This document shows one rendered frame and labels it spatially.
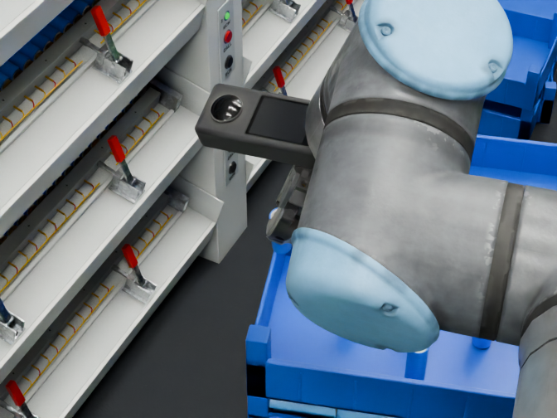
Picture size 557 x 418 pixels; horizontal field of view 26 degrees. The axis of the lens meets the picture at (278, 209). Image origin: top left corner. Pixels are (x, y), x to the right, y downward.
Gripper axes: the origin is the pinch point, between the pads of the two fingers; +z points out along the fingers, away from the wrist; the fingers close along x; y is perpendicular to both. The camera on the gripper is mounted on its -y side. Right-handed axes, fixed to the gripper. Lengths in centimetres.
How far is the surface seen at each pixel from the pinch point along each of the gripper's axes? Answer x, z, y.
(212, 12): 41, 44, -14
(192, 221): 26, 76, -5
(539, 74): 71, 71, 38
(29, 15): 16.0, 15.0, -29.1
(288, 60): 64, 88, 0
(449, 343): -0.2, 12.3, 21.0
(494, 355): -0.1, 10.8, 25.1
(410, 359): -5.2, 6.2, 16.4
